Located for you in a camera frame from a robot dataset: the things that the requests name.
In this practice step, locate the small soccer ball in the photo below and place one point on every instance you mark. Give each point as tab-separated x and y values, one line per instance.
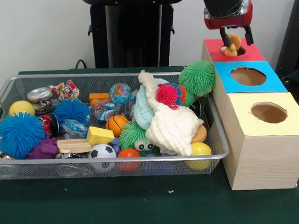
101	152

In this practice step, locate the plain green spiky ball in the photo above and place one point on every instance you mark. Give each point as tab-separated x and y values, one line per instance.
197	78

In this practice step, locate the light blue waffle cloth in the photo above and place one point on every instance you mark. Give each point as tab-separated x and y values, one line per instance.
143	112

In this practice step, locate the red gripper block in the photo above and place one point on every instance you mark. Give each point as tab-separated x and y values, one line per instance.
225	22

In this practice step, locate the small basketball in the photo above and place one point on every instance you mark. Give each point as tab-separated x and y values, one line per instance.
116	124

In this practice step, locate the black chair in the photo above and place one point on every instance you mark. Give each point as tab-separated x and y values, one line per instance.
292	36

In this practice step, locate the wooden box with three holes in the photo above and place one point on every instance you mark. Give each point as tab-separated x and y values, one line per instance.
263	161

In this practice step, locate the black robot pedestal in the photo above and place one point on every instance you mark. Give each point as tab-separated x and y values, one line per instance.
136	43

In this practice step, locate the multicolour spiky caterpillar toy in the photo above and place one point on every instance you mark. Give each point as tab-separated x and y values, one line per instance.
166	94

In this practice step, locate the colourful patterned cloth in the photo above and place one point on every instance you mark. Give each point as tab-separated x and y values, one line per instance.
64	92

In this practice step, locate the cream waffle cloth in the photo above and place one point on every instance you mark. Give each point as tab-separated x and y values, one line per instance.
175	130

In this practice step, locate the globe print ball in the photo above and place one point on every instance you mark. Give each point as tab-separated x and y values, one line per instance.
120	93

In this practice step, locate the tan bear plush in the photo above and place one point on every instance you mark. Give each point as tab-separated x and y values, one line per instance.
234	42

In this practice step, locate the large blue spiky ball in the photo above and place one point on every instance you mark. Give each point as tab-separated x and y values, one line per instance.
20	135

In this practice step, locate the small blue spiky ball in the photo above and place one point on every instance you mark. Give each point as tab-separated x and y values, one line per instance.
71	111

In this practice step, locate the shallow clear mesh bin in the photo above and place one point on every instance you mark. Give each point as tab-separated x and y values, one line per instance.
43	172

